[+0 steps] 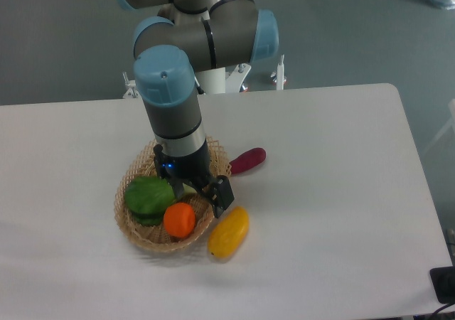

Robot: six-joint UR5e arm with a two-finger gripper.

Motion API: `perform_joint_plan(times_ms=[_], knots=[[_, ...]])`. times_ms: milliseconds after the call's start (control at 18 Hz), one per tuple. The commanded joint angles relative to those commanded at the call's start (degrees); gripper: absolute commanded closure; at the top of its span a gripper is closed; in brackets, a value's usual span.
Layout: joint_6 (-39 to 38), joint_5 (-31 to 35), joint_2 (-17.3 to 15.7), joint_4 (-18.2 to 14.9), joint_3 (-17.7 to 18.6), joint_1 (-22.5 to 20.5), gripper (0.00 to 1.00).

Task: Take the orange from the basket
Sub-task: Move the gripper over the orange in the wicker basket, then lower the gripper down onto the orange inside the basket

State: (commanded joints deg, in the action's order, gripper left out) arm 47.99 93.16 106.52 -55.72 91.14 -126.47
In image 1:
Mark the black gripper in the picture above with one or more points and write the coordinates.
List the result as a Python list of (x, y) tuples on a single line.
[(195, 170)]

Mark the orange toy fruit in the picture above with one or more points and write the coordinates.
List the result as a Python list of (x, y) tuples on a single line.
[(179, 220)]

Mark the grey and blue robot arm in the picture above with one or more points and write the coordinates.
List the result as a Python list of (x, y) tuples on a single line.
[(186, 38)]

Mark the woven bamboo basket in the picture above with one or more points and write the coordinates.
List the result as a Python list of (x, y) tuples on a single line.
[(155, 238)]

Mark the green toy cabbage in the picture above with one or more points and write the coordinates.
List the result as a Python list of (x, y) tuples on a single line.
[(147, 198)]

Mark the yellow toy mango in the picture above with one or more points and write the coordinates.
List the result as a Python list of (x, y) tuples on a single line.
[(229, 233)]

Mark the purple toy sweet potato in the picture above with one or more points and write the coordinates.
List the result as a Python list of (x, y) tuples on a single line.
[(248, 160)]

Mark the black device at table edge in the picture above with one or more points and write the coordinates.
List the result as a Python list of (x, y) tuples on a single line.
[(443, 283)]

